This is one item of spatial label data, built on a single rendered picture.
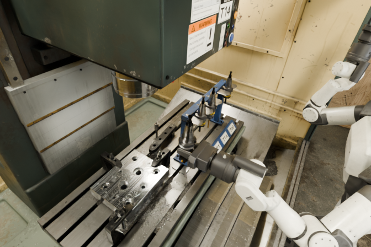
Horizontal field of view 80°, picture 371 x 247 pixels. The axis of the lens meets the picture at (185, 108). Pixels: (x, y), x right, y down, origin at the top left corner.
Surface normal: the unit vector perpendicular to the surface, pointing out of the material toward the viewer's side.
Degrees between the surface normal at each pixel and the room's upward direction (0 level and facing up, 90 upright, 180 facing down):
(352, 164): 94
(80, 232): 0
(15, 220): 0
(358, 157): 94
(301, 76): 90
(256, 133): 24
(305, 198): 0
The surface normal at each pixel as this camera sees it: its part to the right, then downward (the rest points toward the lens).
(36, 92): 0.85, 0.35
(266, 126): -0.17, -0.55
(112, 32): -0.54, 0.47
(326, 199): 0.06, -0.81
